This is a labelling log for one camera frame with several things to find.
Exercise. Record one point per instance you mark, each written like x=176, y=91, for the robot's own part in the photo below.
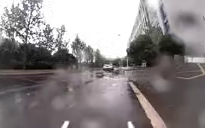
x=65, y=124
x=131, y=124

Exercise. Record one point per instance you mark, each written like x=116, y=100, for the tall grey building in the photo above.
x=150, y=16

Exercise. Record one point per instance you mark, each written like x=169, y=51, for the dark round trees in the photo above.
x=146, y=50

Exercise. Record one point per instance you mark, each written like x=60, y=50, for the pale kerb strip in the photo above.
x=146, y=106

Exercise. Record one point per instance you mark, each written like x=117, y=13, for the row of trees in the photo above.
x=30, y=50

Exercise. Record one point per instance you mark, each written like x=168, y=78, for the dark wet asphalt road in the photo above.
x=106, y=100

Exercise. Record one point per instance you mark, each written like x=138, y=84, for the dark vehicle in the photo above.
x=99, y=74

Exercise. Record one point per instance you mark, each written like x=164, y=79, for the white low wall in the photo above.
x=195, y=59

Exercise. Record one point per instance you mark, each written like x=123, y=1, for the white vehicle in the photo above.
x=108, y=67

